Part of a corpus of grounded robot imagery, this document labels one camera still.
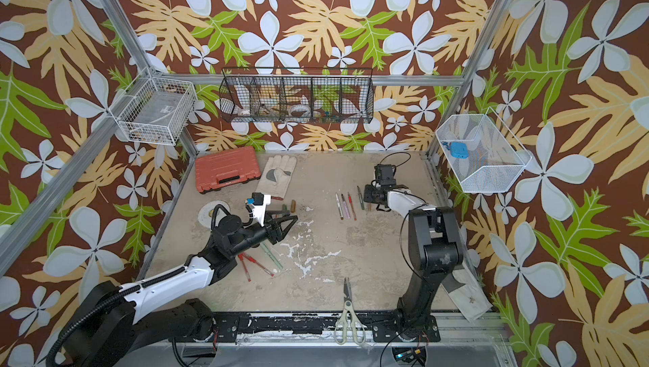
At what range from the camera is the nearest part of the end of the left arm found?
61 centimetres

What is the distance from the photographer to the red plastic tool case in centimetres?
106

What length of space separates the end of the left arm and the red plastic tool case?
0.42 m
